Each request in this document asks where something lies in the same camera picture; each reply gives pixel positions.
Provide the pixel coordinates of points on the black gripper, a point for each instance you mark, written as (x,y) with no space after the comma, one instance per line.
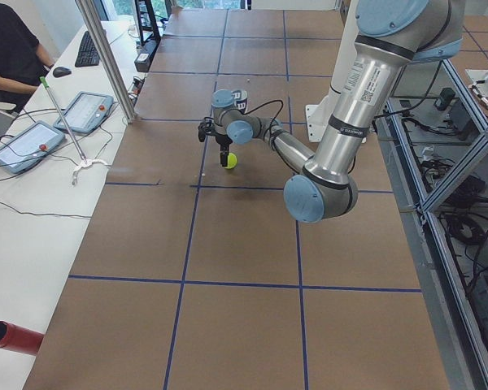
(224,142)

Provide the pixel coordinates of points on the yellow Wilson tennis ball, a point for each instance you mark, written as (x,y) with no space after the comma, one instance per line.
(231,161)

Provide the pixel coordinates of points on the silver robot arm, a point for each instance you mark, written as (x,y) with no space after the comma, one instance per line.
(391,35)

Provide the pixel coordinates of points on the clear tennis ball can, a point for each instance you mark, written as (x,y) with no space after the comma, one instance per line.
(240,97)

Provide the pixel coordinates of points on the far teach pendant tablet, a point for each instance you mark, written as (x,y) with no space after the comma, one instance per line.
(87,111)

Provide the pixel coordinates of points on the teach pendant tablet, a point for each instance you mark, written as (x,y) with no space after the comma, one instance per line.
(28,148)
(87,111)

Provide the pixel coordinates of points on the black keyboard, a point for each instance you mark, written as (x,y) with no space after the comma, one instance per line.
(87,55)

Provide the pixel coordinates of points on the white side table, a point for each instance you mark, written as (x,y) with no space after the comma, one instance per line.
(89,79)

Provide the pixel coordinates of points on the black computer mouse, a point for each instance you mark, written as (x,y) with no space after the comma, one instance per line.
(61,72)

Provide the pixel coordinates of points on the near teach pendant tablet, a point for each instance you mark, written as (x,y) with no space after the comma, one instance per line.
(28,148)

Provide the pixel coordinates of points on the reach grabber stick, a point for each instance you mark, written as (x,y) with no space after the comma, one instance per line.
(85,162)

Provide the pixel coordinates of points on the person in black shirt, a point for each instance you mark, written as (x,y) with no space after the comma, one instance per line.
(23,59)

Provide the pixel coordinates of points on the red cylinder tube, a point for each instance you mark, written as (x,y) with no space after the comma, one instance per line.
(19,339)

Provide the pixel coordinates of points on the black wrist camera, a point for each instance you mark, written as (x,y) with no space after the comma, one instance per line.
(206,128)

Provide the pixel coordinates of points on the aluminium frame post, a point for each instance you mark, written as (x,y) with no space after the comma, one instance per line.
(96,29)

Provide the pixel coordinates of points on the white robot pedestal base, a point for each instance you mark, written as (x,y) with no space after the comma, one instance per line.
(317,116)

